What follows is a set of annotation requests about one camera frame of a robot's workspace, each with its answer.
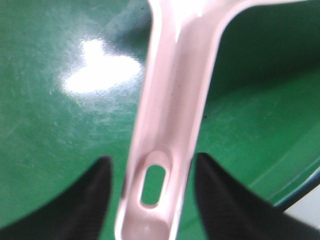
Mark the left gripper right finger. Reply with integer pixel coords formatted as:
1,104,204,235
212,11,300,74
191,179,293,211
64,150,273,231
195,152,320,240

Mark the green conveyor belt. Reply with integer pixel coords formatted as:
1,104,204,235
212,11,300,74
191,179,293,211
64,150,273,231
0,0,320,227

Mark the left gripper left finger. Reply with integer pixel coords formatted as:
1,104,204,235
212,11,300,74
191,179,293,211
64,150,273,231
0,155,112,240

